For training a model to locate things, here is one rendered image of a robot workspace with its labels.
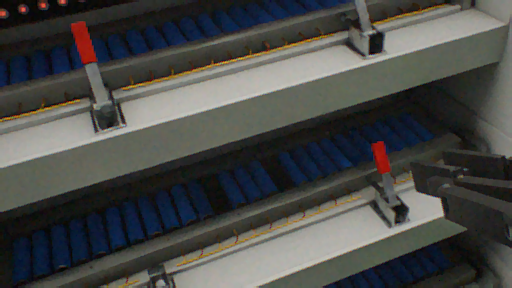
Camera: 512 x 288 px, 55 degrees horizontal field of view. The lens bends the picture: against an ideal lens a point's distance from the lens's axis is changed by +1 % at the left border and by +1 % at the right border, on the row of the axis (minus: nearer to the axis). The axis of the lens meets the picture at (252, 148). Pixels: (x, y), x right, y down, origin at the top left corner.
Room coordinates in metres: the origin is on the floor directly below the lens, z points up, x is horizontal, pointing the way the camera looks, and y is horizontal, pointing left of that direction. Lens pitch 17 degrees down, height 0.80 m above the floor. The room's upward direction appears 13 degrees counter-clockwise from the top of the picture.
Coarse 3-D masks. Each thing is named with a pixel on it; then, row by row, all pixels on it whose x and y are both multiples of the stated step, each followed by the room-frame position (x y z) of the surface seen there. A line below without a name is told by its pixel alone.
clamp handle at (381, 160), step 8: (376, 144) 0.50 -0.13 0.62; (376, 152) 0.50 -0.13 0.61; (384, 152) 0.50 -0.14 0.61; (376, 160) 0.50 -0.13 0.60; (384, 160) 0.50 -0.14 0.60; (384, 168) 0.50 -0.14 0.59; (384, 176) 0.50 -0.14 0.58; (384, 184) 0.50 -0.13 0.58; (392, 184) 0.50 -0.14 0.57; (392, 192) 0.50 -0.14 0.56; (392, 200) 0.49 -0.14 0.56
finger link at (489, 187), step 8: (456, 168) 0.35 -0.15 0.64; (456, 176) 0.34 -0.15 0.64; (464, 176) 0.34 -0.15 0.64; (456, 184) 0.34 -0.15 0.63; (464, 184) 0.33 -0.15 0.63; (472, 184) 0.33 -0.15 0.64; (480, 184) 0.32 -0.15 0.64; (488, 184) 0.31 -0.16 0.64; (496, 184) 0.31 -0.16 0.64; (504, 184) 0.31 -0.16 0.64; (480, 192) 0.32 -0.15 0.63; (488, 192) 0.31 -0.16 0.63; (496, 192) 0.31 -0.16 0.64; (504, 192) 0.30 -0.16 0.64; (504, 200) 0.30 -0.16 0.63
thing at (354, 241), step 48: (384, 96) 0.66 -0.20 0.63; (432, 96) 0.65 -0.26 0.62; (240, 144) 0.61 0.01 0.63; (480, 144) 0.56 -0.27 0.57; (96, 192) 0.56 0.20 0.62; (0, 240) 0.54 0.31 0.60; (240, 240) 0.49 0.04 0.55; (288, 240) 0.49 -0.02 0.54; (336, 240) 0.48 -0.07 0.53; (384, 240) 0.47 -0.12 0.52; (432, 240) 0.50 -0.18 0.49
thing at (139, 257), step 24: (432, 144) 0.57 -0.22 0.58; (456, 144) 0.57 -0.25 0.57; (360, 168) 0.55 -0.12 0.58; (408, 168) 0.56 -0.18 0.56; (288, 192) 0.52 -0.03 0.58; (312, 192) 0.52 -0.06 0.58; (336, 192) 0.53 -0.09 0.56; (216, 216) 0.50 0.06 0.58; (240, 216) 0.50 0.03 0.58; (264, 216) 0.51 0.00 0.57; (168, 240) 0.48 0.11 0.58; (192, 240) 0.48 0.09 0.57; (216, 240) 0.49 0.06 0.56; (96, 264) 0.46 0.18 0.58; (120, 264) 0.46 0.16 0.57; (144, 264) 0.47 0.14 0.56
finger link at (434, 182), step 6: (432, 180) 0.37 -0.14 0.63; (438, 180) 0.37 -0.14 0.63; (444, 180) 0.36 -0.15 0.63; (450, 180) 0.36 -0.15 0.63; (432, 186) 0.37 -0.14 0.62; (438, 186) 0.36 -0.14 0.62; (432, 192) 0.37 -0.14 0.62; (438, 192) 0.36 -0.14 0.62; (444, 198) 0.33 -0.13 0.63; (444, 204) 0.33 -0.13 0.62; (444, 210) 0.33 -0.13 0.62
